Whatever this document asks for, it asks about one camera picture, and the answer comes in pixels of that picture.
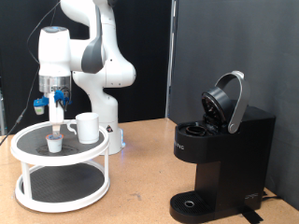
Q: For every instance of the white ceramic mug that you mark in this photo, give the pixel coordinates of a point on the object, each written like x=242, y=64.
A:
x=88, y=128

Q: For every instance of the white two-tier turntable stand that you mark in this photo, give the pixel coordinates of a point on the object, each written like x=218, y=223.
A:
x=62, y=186

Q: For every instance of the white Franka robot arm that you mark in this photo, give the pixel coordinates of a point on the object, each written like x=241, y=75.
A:
x=102, y=68

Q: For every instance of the black tape strip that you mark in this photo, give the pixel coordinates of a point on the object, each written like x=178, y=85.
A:
x=251, y=216

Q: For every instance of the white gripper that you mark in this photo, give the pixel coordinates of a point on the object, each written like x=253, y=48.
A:
x=56, y=115

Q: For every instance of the white coffee pod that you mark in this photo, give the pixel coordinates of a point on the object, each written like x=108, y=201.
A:
x=54, y=144

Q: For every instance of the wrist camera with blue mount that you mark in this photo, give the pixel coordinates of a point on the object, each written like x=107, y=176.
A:
x=40, y=105

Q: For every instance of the black Keurig coffee machine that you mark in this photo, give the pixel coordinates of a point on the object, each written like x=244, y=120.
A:
x=239, y=161

